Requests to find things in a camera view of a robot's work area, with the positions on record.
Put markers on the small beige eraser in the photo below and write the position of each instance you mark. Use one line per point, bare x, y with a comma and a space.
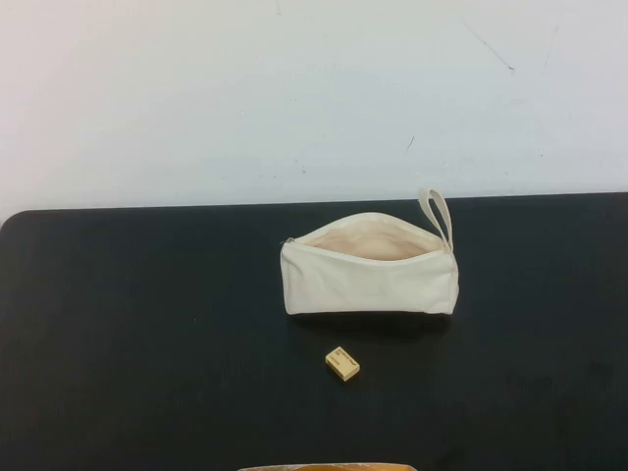
342, 363

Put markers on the cream fabric pencil case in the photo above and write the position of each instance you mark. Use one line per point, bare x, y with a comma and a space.
363, 289

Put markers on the yellow curved object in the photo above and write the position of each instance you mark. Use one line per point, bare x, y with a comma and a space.
324, 461

